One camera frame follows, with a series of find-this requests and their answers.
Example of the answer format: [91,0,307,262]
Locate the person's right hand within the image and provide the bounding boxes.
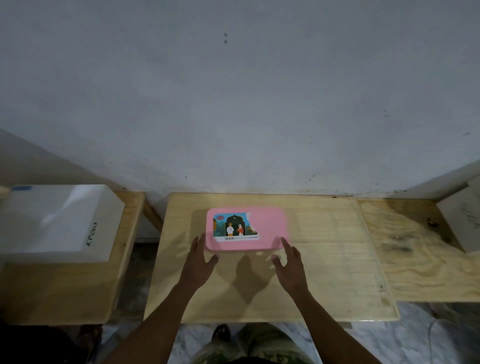
[271,236,310,298]

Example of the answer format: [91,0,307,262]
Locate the person's left hand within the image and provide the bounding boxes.
[179,233,220,290]

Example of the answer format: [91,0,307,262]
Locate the person's right forearm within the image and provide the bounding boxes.
[284,288,384,364]

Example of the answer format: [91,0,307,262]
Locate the person's left forearm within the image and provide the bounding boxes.
[100,281,202,364]

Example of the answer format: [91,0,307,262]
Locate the pink lunch box with picture label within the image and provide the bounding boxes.
[205,207,290,253]

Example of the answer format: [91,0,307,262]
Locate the dark sandal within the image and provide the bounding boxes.
[211,324,232,344]

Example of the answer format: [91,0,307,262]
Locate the camouflage trousers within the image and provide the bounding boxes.
[190,322,316,364]

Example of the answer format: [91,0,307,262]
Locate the light wooden side table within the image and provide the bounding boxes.
[356,198,480,304]
[0,185,164,326]

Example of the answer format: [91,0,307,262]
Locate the large white foam box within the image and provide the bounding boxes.
[0,184,126,264]

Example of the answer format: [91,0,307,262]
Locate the white box with handwriting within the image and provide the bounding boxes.
[436,175,480,254]

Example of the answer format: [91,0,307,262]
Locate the thin white cable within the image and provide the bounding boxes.
[427,318,480,364]

